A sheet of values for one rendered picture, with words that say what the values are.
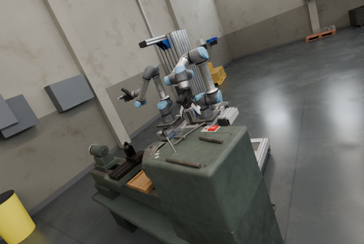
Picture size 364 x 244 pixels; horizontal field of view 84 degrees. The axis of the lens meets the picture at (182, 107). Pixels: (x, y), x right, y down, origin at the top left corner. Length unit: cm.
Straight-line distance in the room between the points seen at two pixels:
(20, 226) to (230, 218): 378
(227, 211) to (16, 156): 433
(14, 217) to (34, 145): 134
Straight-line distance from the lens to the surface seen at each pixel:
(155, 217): 214
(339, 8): 1245
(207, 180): 108
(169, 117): 224
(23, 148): 501
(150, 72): 220
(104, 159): 267
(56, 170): 521
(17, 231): 455
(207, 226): 143
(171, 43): 211
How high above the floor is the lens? 186
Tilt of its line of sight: 15 degrees down
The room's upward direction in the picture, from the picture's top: 22 degrees counter-clockwise
